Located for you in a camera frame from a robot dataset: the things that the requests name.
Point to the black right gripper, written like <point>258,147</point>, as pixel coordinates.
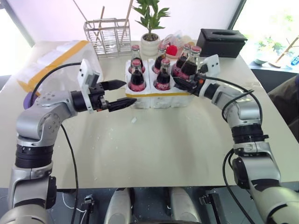
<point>197,87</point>

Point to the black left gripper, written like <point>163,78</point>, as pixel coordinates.
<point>98,98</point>

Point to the glass cola bottle red cap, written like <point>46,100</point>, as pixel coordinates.
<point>178,67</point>
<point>160,60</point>
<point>135,54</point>
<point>189,67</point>
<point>162,80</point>
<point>137,81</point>

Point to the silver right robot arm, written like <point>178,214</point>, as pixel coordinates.
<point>247,112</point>

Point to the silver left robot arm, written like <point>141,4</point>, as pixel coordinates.
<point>35,121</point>

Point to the white foam crate yellow tape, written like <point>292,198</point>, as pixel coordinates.
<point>163,101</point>

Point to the black tissue box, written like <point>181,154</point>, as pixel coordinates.
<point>217,46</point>

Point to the white foam box yellow tape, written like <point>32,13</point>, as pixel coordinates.
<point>58,53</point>

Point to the red round toy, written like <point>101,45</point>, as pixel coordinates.
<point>171,50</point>

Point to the clear plastic bag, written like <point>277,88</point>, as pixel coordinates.
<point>175,37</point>

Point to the white ribbed plant pot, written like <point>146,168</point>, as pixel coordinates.
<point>149,46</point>

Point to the green leafy plant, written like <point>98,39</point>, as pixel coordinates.
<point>151,18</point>

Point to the thin wooden stick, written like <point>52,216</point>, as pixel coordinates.
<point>101,16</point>
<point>80,11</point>

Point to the thick wooden stick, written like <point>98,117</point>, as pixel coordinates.
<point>128,14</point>

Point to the purple round object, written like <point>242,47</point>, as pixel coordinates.
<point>27,100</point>

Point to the wooden stand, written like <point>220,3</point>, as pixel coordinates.
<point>283,54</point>

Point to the person in dark clothes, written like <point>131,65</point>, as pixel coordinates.
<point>287,100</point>

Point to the grey rounded robot shape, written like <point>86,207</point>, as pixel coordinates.
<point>184,205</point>
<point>116,205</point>

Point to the black table clamp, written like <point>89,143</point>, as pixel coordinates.
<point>87,203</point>
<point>208,200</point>

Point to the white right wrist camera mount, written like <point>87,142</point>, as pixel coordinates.
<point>212,64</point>

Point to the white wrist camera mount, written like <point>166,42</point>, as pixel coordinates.
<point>212,64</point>
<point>83,70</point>

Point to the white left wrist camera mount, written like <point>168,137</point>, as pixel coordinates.
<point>83,70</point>

